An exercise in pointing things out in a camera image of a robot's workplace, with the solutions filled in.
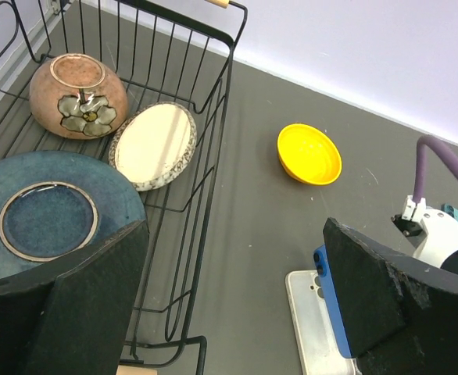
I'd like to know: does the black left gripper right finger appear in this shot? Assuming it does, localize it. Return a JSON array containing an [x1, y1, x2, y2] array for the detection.
[[323, 218, 458, 374]]

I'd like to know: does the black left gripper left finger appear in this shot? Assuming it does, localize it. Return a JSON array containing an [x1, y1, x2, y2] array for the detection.
[[0, 220, 149, 374]]

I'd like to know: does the beige phone case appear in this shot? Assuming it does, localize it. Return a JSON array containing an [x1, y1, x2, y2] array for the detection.
[[285, 270, 359, 375]]

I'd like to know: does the blue phone case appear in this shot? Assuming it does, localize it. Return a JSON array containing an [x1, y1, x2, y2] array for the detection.
[[313, 245, 353, 359]]

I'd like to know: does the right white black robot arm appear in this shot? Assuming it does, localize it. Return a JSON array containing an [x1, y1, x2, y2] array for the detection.
[[323, 218, 458, 374]]

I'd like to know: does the blue grey ceramic bowl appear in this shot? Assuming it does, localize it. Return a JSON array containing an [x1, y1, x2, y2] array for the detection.
[[0, 151, 146, 279]]

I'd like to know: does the orange bowl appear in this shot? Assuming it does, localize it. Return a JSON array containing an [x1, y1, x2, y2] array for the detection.
[[277, 123, 342, 186]]

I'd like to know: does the beige oval plate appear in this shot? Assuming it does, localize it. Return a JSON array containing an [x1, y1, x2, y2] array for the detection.
[[108, 102, 197, 191]]

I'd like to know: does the brown ceramic vase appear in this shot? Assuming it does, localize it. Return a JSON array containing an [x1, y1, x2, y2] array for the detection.
[[29, 53, 128, 140]]

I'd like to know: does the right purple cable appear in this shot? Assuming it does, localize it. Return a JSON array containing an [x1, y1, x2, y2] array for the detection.
[[412, 134, 458, 204]]

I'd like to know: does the black wire basket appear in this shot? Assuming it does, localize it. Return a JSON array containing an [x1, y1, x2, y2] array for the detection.
[[0, 1, 241, 374]]

